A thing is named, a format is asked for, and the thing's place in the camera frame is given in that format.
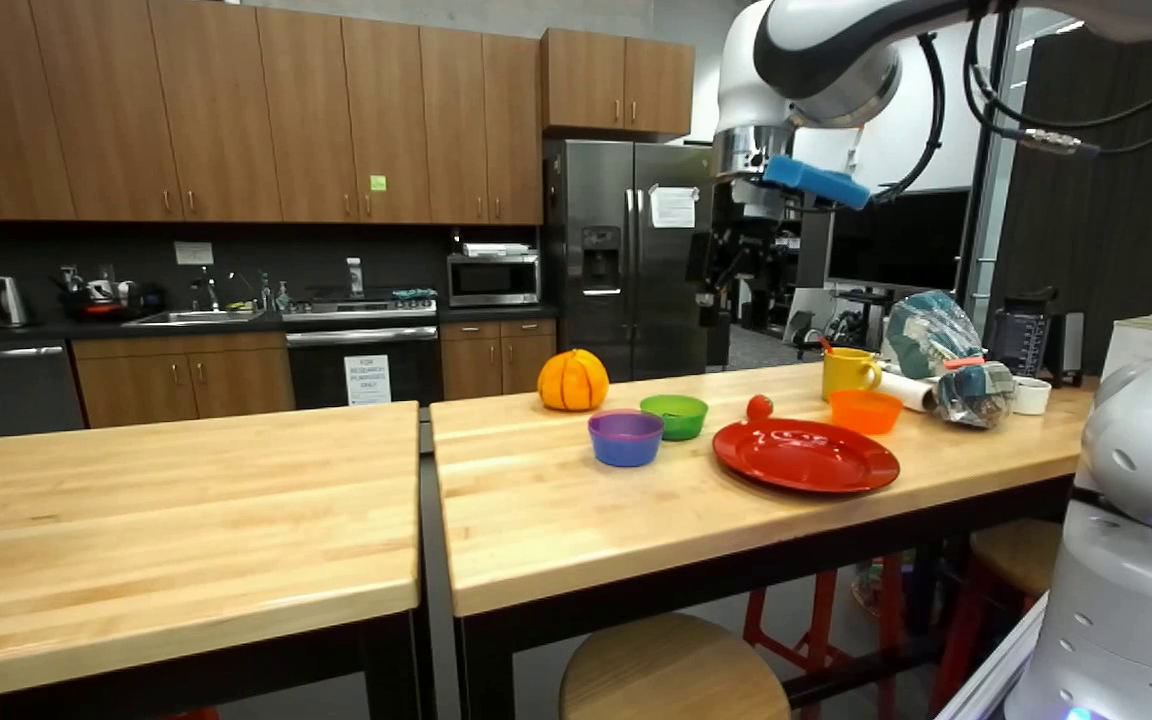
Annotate white paper roll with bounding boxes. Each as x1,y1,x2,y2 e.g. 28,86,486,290
877,369,939,414

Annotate wooden cabinet above refrigerator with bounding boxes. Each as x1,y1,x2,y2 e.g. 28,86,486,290
540,26,698,139

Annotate clear plastic bag of food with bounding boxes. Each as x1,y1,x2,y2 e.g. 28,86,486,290
877,287,1018,430

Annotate red metal stool legs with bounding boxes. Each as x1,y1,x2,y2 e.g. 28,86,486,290
742,550,918,720

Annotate orange plastic bowl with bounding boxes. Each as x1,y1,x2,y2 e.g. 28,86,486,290
826,386,910,441

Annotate silver microwave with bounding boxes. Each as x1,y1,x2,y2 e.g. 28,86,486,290
446,244,543,311

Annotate stainless steel refrigerator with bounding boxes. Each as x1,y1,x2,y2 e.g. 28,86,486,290
543,137,729,384

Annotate yellow mug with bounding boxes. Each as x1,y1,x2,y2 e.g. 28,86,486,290
820,338,883,405

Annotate green plastic bowl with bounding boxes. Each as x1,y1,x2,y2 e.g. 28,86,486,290
635,392,714,445

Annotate red pot on counter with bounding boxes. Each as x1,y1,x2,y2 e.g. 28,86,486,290
59,263,146,325

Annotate round wooden stool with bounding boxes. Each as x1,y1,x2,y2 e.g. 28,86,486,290
556,610,793,720

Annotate kitchen sink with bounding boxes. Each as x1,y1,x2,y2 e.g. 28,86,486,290
120,304,265,334

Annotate orange pumpkin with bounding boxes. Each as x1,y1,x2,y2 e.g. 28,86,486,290
533,343,611,414

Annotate white box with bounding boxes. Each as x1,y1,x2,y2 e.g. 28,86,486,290
1100,311,1152,384

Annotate red plate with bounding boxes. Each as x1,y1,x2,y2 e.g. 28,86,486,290
709,414,905,499

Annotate purple plastic bowl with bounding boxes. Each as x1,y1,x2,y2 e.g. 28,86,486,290
585,406,670,472

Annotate black oven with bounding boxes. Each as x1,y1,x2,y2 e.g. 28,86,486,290
282,295,446,410

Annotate wooden table holding dishes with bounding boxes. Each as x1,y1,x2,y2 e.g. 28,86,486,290
428,356,1100,720

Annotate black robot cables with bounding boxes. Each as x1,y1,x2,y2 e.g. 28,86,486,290
867,11,1152,208

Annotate long wooden upper cabinets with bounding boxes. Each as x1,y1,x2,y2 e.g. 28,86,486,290
0,0,547,227

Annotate wide wooden lower cabinet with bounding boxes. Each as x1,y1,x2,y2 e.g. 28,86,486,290
70,329,296,430

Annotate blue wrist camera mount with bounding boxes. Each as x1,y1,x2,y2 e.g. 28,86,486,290
761,156,877,211

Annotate empty wooden table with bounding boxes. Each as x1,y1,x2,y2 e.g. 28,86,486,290
0,399,428,720

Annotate wooden stool with red legs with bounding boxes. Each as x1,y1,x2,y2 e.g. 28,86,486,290
934,515,1070,720

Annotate silver kettle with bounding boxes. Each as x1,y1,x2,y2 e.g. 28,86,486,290
0,272,34,333

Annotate white paper on oven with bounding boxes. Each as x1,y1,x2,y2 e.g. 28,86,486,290
339,353,398,406

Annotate narrow wooden lower cabinet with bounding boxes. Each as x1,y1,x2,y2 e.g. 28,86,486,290
436,314,561,405

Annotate black dishwasher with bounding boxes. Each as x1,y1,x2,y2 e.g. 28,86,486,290
0,338,87,445

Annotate white paper on refrigerator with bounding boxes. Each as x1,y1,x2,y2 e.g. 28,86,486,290
647,185,703,230

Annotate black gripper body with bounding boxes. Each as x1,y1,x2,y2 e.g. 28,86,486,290
732,168,800,230

